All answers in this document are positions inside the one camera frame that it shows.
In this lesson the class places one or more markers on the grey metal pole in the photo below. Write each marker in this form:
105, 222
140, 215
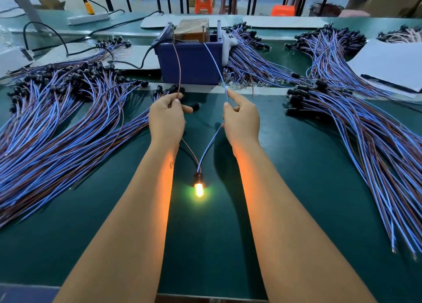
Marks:
23, 1

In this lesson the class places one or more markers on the white paper sheet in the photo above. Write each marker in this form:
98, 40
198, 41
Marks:
394, 65

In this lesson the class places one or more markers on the person's right forearm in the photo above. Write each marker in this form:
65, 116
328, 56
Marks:
303, 233

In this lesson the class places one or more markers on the person's left hand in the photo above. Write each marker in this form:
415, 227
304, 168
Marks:
166, 121

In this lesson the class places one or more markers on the black pen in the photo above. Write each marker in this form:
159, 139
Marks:
389, 83

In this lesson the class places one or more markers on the orange plug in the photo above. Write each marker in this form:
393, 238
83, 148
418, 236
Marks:
89, 8

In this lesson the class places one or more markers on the open cardboard box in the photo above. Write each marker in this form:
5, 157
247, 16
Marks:
51, 4

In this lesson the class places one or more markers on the person's left forearm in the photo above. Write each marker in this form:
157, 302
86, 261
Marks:
122, 233

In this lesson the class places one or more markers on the white flat mat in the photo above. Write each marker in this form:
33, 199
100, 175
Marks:
163, 21
287, 22
132, 56

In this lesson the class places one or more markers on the blue plastic tester box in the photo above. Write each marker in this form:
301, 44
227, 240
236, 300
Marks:
194, 63

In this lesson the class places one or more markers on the white plastic device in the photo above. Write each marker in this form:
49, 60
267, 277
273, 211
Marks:
13, 58

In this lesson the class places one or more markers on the pink plastic stool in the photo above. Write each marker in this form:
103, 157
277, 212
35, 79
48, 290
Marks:
354, 13

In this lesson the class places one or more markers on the brown cardboard block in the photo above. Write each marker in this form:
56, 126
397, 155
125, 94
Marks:
192, 30

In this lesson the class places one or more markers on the white power strip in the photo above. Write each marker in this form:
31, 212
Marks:
89, 18

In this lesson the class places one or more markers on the person's right hand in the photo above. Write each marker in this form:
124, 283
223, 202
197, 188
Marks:
241, 124

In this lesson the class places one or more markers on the orange plastic stool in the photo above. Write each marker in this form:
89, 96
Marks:
283, 10
204, 0

